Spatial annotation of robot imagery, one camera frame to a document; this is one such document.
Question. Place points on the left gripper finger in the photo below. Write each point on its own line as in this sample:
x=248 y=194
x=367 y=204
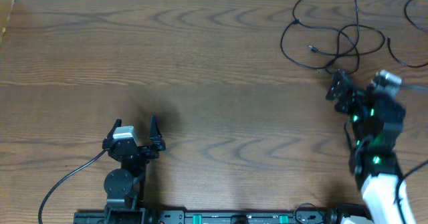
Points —
x=155 y=135
x=117 y=124

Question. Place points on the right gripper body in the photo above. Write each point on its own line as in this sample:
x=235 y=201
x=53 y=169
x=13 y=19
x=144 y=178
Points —
x=352 y=101

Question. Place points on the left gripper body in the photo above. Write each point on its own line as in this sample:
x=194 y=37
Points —
x=144 y=149

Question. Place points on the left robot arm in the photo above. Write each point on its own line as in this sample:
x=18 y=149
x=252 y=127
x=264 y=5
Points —
x=125 y=186

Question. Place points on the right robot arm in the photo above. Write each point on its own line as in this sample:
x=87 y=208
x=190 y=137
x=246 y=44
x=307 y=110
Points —
x=377 y=120

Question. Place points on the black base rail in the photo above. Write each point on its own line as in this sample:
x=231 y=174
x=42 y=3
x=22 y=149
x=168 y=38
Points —
x=306 y=213

